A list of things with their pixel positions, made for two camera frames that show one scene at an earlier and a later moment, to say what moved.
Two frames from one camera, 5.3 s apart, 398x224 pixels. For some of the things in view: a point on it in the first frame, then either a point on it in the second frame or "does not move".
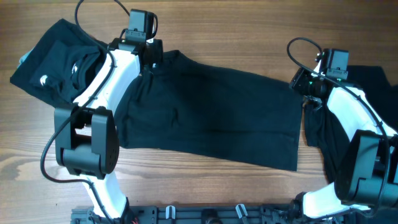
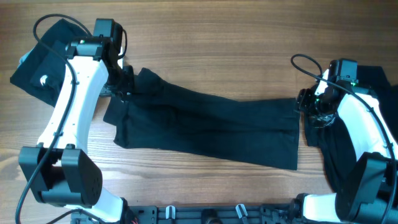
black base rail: (208, 214) does not move
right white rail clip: (238, 210) does not move
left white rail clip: (167, 211) does not move
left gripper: (158, 56) -> (128, 86)
